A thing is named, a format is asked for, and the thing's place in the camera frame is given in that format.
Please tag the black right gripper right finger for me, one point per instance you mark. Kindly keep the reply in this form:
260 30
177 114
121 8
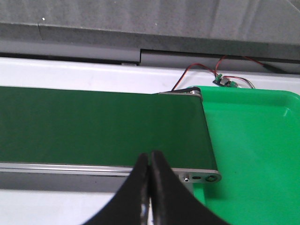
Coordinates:
172 202

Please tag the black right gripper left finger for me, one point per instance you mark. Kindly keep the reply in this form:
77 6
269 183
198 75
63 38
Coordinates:
130 204

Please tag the green plastic tray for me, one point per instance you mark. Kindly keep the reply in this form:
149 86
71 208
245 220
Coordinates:
256 140

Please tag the green conveyor belt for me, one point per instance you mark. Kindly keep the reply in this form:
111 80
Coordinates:
100 129

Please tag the small green circuit board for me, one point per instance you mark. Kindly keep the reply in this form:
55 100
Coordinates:
222 81

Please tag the grey stone counter ledge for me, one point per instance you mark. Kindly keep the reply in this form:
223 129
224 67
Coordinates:
258 28

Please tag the aluminium conveyor frame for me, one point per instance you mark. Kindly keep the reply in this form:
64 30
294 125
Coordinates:
201 178

